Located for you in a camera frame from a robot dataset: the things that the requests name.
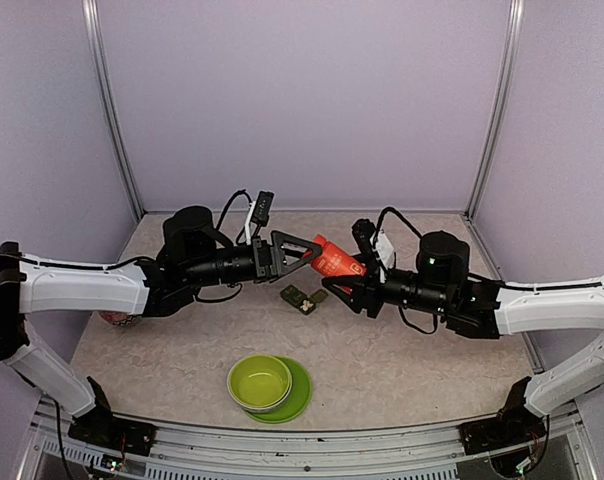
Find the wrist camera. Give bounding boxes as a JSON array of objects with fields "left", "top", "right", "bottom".
[
  {"left": 351, "top": 218, "right": 376, "bottom": 254},
  {"left": 250, "top": 191, "right": 274, "bottom": 227}
]

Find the camera cable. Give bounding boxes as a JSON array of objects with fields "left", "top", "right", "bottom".
[
  {"left": 376, "top": 206, "right": 426, "bottom": 241},
  {"left": 216, "top": 188, "right": 251, "bottom": 236}
]

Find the aluminium frame post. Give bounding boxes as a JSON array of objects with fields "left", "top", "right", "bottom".
[
  {"left": 465, "top": 0, "right": 525, "bottom": 222},
  {"left": 82, "top": 0, "right": 145, "bottom": 223}
]

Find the red bottle cap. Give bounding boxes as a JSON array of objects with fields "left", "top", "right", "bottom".
[{"left": 313, "top": 234, "right": 328, "bottom": 262}]

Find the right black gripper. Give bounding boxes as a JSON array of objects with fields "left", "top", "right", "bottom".
[{"left": 322, "top": 252, "right": 452, "bottom": 319}]

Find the left camera cable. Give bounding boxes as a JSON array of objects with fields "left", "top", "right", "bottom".
[{"left": 216, "top": 188, "right": 251, "bottom": 236}]

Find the red pill bottle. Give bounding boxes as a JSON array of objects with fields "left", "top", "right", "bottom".
[{"left": 311, "top": 241, "right": 362, "bottom": 277}]

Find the green bowl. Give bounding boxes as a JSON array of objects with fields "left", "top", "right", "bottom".
[{"left": 227, "top": 355, "right": 293, "bottom": 413}]

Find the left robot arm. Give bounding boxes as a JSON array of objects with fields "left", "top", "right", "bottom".
[{"left": 0, "top": 206, "right": 322, "bottom": 445}]

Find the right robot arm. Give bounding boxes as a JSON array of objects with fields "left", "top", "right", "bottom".
[{"left": 322, "top": 231, "right": 604, "bottom": 444}]

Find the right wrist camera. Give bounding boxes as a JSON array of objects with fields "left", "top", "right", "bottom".
[{"left": 351, "top": 218, "right": 376, "bottom": 254}]

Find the green plate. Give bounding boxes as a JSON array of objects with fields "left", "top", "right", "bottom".
[{"left": 245, "top": 356, "right": 313, "bottom": 424}]

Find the left aluminium frame post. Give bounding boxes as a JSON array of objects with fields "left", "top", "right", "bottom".
[{"left": 82, "top": 0, "right": 145, "bottom": 223}]

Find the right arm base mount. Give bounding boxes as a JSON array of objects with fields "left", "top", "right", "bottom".
[{"left": 458, "top": 376, "right": 548, "bottom": 455}]

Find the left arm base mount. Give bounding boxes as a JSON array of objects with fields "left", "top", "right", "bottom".
[{"left": 68, "top": 377, "right": 157, "bottom": 457}]

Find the right aluminium frame post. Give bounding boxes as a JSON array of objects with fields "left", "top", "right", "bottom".
[{"left": 465, "top": 0, "right": 525, "bottom": 222}]

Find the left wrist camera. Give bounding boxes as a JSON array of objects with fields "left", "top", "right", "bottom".
[{"left": 250, "top": 191, "right": 274, "bottom": 227}]

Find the right camera cable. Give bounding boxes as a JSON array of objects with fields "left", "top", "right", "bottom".
[{"left": 376, "top": 206, "right": 426, "bottom": 241}]

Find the front aluminium rail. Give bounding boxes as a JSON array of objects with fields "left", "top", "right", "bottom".
[{"left": 16, "top": 397, "right": 598, "bottom": 480}]

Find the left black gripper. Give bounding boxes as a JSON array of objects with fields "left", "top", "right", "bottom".
[{"left": 184, "top": 230, "right": 323, "bottom": 288}]

